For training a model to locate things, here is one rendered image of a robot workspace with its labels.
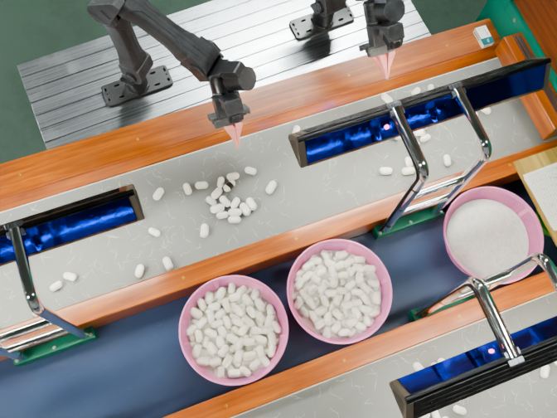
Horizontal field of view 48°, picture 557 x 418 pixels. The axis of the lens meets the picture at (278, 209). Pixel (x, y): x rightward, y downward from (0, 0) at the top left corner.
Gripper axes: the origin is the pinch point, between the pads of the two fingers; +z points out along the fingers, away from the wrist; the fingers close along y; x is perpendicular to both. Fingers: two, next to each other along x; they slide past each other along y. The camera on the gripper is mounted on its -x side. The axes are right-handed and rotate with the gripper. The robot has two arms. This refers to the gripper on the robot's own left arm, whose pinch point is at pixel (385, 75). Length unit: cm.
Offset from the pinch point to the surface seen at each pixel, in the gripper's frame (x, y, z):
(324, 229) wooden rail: -13.8, -29.5, 30.4
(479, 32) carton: 10.5, 35.3, -1.3
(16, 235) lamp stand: -34, -94, 0
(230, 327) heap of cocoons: -20, -60, 44
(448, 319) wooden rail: -35, -9, 55
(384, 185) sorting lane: -7.6, -8.9, 26.9
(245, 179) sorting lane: 1.4, -43.7, 16.3
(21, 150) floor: 102, -113, 12
